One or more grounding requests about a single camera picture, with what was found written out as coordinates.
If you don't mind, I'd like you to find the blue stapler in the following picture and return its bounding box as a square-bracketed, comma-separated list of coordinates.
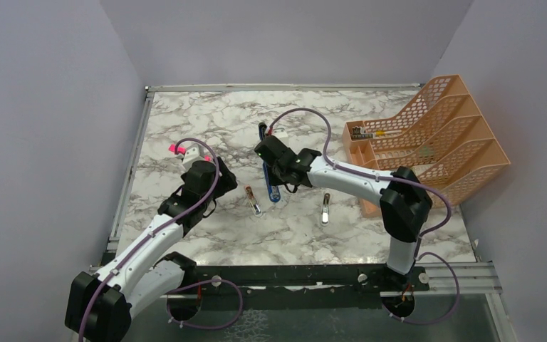
[258, 122, 281, 203]

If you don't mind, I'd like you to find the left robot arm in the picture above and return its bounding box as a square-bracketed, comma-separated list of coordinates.
[64, 157, 238, 341]

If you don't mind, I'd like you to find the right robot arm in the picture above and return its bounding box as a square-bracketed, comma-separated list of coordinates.
[254, 135, 432, 290]

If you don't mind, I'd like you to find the pink flat plastic bar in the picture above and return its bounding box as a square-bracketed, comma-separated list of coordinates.
[169, 144, 186, 155]

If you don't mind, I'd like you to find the black piano keyboard ruler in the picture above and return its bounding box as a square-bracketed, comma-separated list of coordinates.
[350, 126, 374, 140]

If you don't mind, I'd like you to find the yellow pen in organizer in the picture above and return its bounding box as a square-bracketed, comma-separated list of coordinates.
[373, 131, 390, 138]

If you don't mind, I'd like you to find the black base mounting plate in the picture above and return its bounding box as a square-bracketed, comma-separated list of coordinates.
[162, 264, 429, 312]

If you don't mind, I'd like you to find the peach plastic desk organizer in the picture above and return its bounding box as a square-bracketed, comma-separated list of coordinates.
[343, 74, 510, 207]

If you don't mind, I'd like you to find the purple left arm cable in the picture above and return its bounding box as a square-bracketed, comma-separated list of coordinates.
[78, 138, 245, 342]

